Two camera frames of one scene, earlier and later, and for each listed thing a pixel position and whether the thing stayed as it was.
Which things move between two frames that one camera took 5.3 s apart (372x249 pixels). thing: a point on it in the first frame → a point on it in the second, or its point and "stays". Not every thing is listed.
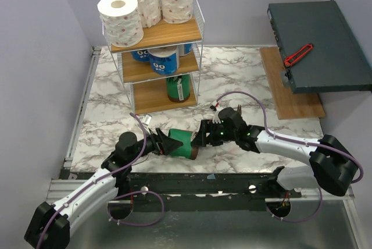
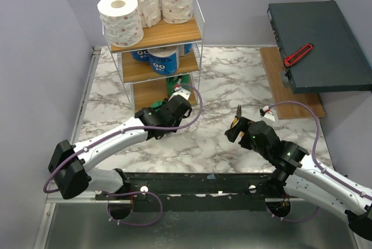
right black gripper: x=206 y=132 → x=242 y=125
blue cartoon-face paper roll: x=141 y=55 stays
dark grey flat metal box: x=337 y=61 stays
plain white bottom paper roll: x=122 y=22 stays
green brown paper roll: x=187 y=150 → x=157 y=104
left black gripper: x=163 y=144 → x=165 y=103
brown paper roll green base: x=178 y=88 stays
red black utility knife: x=292 y=59 stays
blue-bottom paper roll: x=165 y=60 stays
